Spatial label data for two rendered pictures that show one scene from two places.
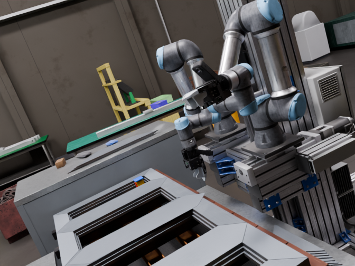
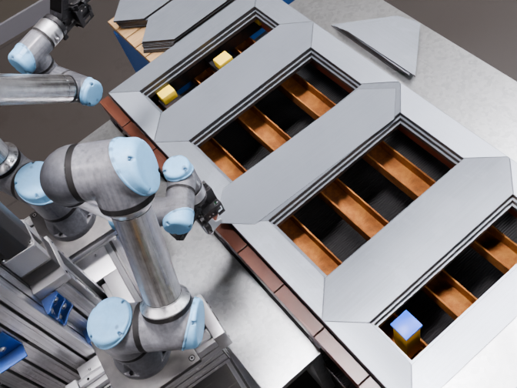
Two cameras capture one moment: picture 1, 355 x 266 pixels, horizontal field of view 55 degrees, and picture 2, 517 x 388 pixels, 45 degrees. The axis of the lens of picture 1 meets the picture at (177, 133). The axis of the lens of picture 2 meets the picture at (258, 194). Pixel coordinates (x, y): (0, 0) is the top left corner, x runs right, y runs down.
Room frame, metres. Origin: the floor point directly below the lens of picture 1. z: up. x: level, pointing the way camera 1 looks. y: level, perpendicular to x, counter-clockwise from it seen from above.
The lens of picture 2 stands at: (2.72, 0.14, 2.52)
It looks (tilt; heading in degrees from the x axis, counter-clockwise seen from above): 56 degrees down; 181
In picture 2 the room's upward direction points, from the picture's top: 23 degrees counter-clockwise
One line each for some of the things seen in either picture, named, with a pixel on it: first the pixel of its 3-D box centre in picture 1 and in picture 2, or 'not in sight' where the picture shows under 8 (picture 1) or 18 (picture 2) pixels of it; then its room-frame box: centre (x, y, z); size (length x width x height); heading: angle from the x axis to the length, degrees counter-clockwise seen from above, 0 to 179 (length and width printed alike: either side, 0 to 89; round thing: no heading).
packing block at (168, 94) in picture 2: not in sight; (166, 94); (0.98, -0.05, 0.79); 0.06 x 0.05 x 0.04; 110
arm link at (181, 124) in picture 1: (184, 128); (181, 177); (1.71, -0.04, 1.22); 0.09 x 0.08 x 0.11; 161
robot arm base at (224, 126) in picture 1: (224, 122); (135, 343); (2.04, -0.29, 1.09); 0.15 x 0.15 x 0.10
